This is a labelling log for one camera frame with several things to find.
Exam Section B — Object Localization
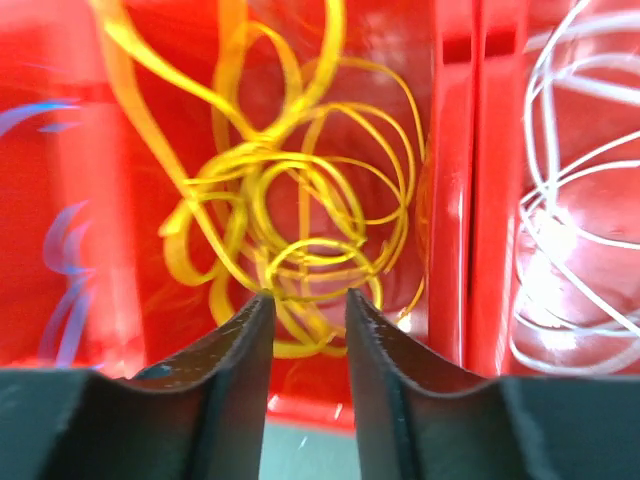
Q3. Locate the red divided plastic bin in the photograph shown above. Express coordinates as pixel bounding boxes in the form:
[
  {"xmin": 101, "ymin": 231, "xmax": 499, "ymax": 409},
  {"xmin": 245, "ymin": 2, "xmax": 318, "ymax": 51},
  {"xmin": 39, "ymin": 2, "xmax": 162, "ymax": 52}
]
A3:
[{"xmin": 1, "ymin": 1, "xmax": 639, "ymax": 431}]

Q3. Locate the yellow cable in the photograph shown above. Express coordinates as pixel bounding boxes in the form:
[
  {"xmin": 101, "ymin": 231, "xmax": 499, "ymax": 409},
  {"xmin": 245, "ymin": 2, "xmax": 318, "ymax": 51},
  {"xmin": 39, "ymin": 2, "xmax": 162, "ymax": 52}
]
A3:
[{"xmin": 157, "ymin": 0, "xmax": 431, "ymax": 359}]

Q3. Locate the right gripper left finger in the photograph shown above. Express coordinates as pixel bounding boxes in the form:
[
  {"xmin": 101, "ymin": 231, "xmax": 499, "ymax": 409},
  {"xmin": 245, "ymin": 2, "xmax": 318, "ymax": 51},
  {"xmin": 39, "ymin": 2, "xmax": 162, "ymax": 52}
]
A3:
[{"xmin": 1, "ymin": 294, "xmax": 274, "ymax": 479}]

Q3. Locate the blue cable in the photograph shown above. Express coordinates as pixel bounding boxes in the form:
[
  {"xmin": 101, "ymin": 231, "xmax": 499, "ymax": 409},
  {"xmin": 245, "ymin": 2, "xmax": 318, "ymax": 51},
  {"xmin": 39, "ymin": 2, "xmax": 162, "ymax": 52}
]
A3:
[{"xmin": 0, "ymin": 97, "xmax": 101, "ymax": 371}]

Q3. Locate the white cable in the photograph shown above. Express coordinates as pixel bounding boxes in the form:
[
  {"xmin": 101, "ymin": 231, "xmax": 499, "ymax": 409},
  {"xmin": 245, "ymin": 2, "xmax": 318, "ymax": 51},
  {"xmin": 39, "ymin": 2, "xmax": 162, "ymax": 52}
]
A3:
[{"xmin": 507, "ymin": 0, "xmax": 640, "ymax": 376}]

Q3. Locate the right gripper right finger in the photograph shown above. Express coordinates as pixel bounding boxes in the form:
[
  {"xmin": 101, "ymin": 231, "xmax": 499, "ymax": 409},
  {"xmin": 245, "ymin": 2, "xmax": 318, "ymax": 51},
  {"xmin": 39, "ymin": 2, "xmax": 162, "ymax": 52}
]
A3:
[{"xmin": 345, "ymin": 289, "xmax": 639, "ymax": 479}]

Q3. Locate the orange cable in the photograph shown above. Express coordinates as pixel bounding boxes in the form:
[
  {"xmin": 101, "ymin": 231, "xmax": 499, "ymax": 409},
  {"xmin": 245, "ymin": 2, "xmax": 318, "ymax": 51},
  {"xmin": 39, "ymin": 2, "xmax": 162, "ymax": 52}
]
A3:
[{"xmin": 89, "ymin": 0, "xmax": 271, "ymax": 301}]

